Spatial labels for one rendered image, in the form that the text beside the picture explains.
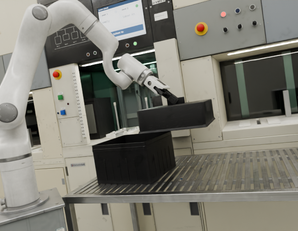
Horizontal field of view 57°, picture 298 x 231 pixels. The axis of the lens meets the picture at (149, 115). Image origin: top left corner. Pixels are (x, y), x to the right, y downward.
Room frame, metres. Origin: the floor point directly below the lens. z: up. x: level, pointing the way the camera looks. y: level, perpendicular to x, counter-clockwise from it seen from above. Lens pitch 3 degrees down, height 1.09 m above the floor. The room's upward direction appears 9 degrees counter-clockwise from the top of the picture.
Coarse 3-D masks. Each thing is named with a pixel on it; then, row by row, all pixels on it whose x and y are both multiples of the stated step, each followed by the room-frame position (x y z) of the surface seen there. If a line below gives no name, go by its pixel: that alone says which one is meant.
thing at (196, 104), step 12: (156, 108) 1.14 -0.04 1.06; (168, 108) 1.12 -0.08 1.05; (180, 108) 1.10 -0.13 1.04; (192, 108) 1.09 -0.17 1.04; (204, 108) 1.09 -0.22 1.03; (144, 120) 1.16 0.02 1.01; (156, 120) 1.14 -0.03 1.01; (168, 120) 1.12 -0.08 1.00; (180, 120) 1.11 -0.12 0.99; (192, 120) 1.09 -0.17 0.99; (204, 120) 1.08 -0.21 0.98; (144, 132) 1.16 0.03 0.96
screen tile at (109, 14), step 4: (104, 12) 1.67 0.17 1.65; (108, 12) 1.66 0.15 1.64; (112, 12) 1.65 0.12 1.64; (100, 16) 1.68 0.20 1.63; (104, 16) 1.67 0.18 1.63; (108, 16) 1.67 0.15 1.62; (112, 16) 1.66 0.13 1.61; (116, 16) 1.65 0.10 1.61; (116, 20) 1.65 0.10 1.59; (104, 24) 1.68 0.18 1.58; (108, 24) 1.67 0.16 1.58; (112, 24) 1.66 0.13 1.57; (116, 24) 1.65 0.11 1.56; (120, 24) 1.64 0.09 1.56; (108, 28) 1.67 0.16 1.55; (112, 28) 1.66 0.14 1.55
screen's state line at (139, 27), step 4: (140, 24) 1.60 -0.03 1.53; (124, 28) 1.63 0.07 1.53; (128, 28) 1.62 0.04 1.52; (132, 28) 1.62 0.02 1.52; (136, 28) 1.61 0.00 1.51; (140, 28) 1.60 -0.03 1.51; (112, 32) 1.66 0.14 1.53; (116, 32) 1.65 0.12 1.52; (120, 32) 1.64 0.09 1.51; (124, 32) 1.64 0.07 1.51; (128, 32) 1.63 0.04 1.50; (132, 32) 1.62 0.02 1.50; (116, 36) 1.65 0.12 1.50
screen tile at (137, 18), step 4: (132, 4) 1.61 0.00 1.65; (120, 8) 1.64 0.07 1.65; (124, 8) 1.63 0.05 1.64; (128, 8) 1.62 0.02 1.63; (132, 8) 1.61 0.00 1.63; (136, 8) 1.60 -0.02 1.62; (124, 12) 1.63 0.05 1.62; (128, 12) 1.62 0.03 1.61; (136, 12) 1.60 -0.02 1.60; (140, 12) 1.59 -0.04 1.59; (132, 16) 1.61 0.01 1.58; (136, 16) 1.60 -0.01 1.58; (140, 16) 1.60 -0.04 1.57; (124, 20) 1.63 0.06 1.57; (128, 20) 1.62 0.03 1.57; (132, 20) 1.61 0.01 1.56; (136, 20) 1.61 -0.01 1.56; (140, 20) 1.60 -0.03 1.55; (124, 24) 1.63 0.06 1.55; (128, 24) 1.62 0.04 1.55
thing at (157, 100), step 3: (156, 96) 2.13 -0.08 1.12; (159, 96) 2.12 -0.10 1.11; (153, 99) 2.14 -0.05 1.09; (156, 99) 2.13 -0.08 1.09; (159, 99) 2.13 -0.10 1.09; (153, 102) 2.14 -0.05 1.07; (156, 102) 2.14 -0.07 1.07; (159, 102) 2.13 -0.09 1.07; (153, 105) 2.15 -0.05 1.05; (156, 105) 2.14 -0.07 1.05; (159, 105) 2.13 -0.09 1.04
